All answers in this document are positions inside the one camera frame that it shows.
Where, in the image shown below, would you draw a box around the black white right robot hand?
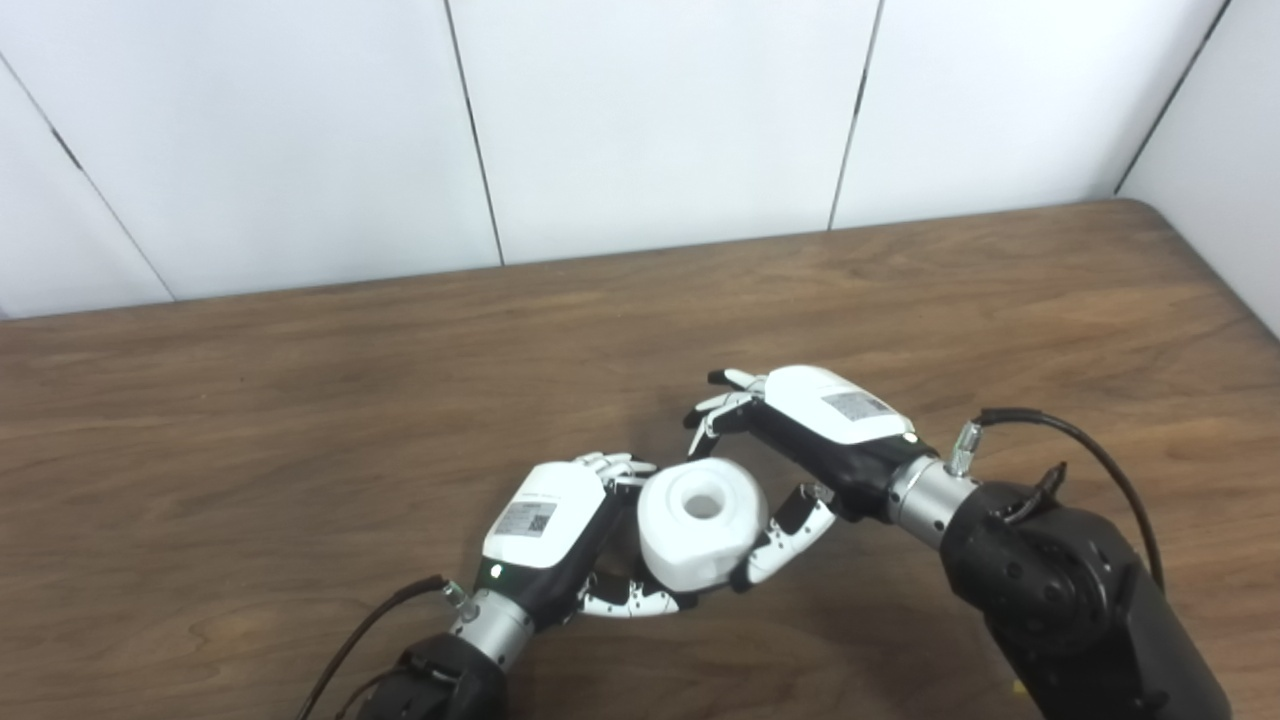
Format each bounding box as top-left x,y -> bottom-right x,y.
683,365 -> 941,593

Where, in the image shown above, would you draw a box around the white cube with holes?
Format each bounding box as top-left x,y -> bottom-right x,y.
637,457 -> 771,593

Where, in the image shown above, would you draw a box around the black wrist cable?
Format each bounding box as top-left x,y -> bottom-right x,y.
950,407 -> 1167,591
297,575 -> 471,720

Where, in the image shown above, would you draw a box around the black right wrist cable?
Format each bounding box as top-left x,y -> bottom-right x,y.
950,407 -> 1167,591

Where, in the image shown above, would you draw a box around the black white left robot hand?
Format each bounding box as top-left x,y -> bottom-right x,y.
475,452 -> 701,631

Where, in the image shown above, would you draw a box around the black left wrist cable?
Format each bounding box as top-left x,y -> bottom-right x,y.
297,575 -> 471,720

